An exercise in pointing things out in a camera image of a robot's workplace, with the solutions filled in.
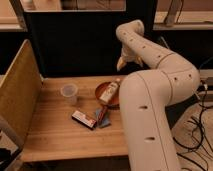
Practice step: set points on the white plastic bottle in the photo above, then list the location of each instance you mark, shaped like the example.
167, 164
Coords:
110, 91

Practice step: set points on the wooden side panel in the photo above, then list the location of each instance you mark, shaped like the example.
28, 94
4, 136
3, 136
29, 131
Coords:
19, 90

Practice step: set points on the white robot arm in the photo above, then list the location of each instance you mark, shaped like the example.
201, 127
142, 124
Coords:
144, 95

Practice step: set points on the translucent ceramic cup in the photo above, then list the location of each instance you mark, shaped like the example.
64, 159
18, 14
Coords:
69, 93

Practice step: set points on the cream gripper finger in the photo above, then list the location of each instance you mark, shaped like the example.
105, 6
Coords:
139, 61
121, 63

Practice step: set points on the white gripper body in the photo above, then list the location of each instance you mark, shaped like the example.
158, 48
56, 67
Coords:
128, 54

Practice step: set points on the red and white box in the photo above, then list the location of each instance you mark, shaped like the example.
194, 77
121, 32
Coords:
84, 119

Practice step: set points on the black back panel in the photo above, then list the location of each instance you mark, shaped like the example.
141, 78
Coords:
83, 43

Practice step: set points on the brown wooden bowl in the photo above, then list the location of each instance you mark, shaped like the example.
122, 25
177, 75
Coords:
99, 90

